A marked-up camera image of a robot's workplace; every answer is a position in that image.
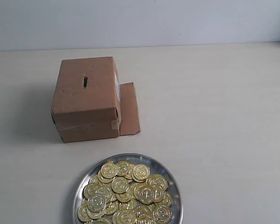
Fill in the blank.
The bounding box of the brown cardboard slotted box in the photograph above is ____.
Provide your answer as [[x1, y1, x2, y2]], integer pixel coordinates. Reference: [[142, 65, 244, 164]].
[[51, 56, 141, 143]]

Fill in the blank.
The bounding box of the round steel plate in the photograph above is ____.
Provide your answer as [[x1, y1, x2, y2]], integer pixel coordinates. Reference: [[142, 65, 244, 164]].
[[71, 153, 183, 224]]

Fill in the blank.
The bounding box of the gold coin top middle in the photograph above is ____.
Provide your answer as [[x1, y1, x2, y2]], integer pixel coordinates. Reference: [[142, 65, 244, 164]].
[[116, 161, 130, 176]]

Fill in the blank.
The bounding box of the gold coin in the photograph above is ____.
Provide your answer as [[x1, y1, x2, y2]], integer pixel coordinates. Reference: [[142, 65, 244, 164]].
[[116, 161, 130, 176], [153, 204, 173, 224], [100, 162, 118, 179], [112, 176, 129, 194], [138, 185, 155, 204], [87, 193, 106, 212], [132, 164, 150, 182]]

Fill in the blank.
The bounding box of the gold coin top right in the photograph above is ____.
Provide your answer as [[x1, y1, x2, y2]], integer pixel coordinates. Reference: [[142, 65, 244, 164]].
[[132, 164, 150, 182]]

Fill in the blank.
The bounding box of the gold coin top left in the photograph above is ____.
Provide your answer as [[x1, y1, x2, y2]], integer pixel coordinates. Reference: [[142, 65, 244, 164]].
[[100, 162, 118, 179]]

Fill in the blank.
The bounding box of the gold coin right centre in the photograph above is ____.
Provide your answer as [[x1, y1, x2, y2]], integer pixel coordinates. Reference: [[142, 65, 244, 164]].
[[138, 185, 155, 204]]

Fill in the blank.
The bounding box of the gold coin left centre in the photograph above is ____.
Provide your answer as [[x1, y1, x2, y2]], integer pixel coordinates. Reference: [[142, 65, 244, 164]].
[[87, 193, 106, 212]]

